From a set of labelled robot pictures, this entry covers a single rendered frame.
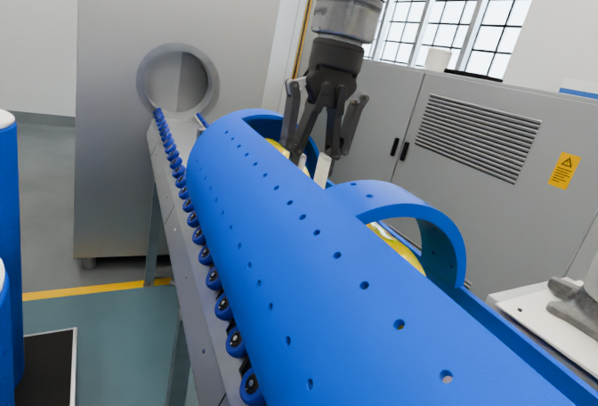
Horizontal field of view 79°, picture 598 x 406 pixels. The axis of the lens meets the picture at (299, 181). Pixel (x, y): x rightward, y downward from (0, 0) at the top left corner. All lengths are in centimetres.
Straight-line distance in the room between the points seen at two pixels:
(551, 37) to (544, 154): 137
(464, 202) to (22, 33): 448
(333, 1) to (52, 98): 466
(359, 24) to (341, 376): 40
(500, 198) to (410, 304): 174
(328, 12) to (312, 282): 34
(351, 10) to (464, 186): 169
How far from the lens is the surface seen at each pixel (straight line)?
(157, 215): 201
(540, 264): 194
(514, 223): 197
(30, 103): 508
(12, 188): 126
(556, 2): 322
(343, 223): 35
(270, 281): 36
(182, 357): 119
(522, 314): 81
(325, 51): 52
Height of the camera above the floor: 135
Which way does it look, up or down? 18 degrees down
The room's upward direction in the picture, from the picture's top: 13 degrees clockwise
